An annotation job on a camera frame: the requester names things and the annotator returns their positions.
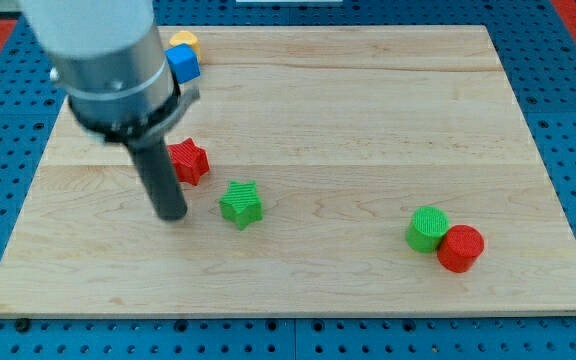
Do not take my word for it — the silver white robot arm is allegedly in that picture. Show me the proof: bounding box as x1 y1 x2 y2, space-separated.
19 0 199 147

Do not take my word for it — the green star block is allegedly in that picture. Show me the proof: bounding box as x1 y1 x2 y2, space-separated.
219 181 264 230

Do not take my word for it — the red star block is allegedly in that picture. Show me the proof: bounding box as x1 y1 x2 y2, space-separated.
167 138 210 186

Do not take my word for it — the light wooden board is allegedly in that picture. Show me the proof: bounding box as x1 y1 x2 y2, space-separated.
0 25 576 319

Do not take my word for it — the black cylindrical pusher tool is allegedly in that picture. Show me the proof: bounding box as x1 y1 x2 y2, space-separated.
126 138 188 221

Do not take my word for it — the green cylinder block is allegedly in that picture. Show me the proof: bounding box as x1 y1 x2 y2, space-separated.
405 206 450 253

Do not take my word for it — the blue cube block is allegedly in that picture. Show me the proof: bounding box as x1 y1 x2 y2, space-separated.
165 44 201 84

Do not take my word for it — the yellow block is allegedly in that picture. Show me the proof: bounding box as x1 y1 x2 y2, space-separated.
168 30 202 61

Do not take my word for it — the red cylinder block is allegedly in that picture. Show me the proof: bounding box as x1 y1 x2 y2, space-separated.
437 225 485 273

